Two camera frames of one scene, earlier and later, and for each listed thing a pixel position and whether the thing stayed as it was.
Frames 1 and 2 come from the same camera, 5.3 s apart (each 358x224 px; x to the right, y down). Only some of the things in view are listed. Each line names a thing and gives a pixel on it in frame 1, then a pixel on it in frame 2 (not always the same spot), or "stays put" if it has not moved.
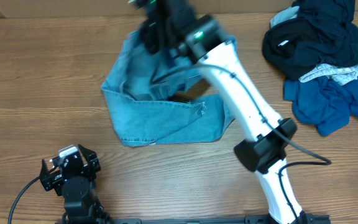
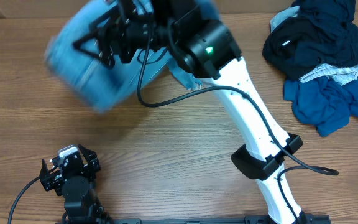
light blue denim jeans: [140, 88] to [89, 76]
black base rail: [317, 219] stays put
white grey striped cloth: [341, 75] stays put
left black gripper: [48, 179] stays put
